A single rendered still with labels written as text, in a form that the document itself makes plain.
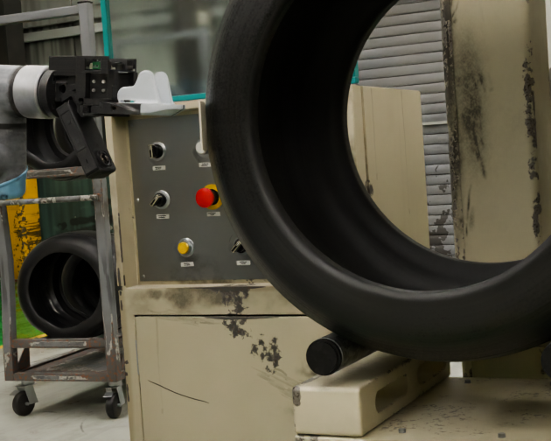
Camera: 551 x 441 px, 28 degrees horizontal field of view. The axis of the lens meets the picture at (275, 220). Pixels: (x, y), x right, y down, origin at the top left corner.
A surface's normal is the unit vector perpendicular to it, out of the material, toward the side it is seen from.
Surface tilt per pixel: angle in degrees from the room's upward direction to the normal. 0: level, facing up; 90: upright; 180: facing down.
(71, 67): 90
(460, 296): 100
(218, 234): 90
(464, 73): 90
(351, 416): 90
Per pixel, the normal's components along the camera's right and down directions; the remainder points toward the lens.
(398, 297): -0.44, 0.26
